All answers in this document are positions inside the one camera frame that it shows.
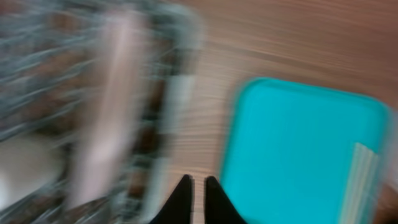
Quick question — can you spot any white round plate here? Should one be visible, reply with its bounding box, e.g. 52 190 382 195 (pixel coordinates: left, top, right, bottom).
67 10 146 209

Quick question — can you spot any teal plastic serving tray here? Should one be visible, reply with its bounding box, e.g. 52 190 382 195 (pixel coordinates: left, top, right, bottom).
220 78 392 224

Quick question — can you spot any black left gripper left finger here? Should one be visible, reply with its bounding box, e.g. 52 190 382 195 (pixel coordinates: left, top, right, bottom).
149 174 193 224

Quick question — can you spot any grey-white small bowl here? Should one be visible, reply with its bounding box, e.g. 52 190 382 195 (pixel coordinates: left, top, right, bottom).
1 135 65 211

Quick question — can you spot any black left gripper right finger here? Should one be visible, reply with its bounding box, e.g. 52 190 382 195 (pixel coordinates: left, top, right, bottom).
204 176 247 224

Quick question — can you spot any grey plastic dishwasher rack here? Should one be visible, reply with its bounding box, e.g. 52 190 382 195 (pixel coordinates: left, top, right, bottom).
1 1 203 223

